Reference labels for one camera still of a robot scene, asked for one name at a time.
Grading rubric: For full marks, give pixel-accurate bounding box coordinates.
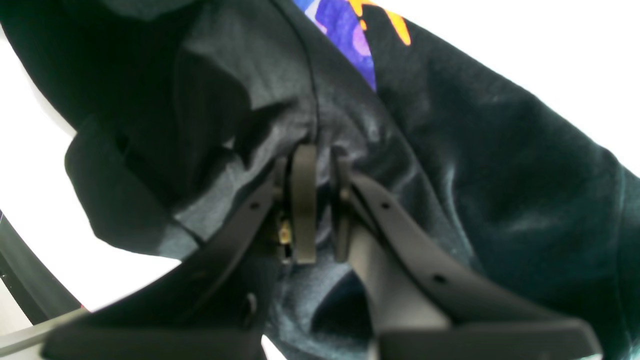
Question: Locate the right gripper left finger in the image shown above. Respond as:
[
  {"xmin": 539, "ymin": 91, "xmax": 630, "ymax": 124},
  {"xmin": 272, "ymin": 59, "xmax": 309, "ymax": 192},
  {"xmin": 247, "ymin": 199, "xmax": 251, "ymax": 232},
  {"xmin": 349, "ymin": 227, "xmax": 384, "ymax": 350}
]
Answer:
[{"xmin": 42, "ymin": 145, "xmax": 317, "ymax": 360}]

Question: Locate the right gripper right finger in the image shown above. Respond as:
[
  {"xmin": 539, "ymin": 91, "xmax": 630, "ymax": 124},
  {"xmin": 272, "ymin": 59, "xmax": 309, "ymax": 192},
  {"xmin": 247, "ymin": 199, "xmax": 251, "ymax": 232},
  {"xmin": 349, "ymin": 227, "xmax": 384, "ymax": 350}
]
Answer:
[{"xmin": 331, "ymin": 157, "xmax": 603, "ymax": 360}]

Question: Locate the black T-shirt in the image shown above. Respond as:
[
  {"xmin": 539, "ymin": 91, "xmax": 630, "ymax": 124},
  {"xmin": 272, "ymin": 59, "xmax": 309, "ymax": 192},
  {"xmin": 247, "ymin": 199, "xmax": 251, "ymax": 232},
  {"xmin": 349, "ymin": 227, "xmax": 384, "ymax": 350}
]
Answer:
[{"xmin": 1, "ymin": 0, "xmax": 639, "ymax": 360}]

